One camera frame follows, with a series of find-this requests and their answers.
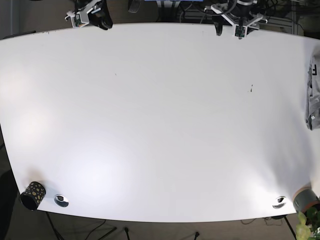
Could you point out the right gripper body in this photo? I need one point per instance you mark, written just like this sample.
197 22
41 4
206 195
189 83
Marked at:
82 15

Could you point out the right silver table grommet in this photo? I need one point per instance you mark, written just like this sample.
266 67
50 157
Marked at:
279 202

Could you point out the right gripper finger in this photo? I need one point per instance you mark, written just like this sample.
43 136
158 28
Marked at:
101 18

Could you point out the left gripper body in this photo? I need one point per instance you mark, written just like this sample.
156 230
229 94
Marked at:
241 15

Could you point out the black dotted cup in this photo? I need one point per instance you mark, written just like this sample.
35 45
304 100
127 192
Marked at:
33 195

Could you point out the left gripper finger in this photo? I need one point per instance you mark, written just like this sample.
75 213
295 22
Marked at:
219 26

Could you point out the silver table grommet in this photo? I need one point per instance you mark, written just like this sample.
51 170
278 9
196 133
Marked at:
279 202
61 200

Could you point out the grey plant pot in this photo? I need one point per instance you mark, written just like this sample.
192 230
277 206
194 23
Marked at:
304 199

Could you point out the left silver table grommet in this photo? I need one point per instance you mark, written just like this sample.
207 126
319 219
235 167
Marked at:
61 200

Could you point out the green potted plant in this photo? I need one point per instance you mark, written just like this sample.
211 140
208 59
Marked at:
308 227

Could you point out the grey T-shirt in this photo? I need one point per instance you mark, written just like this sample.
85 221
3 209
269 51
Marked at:
312 109

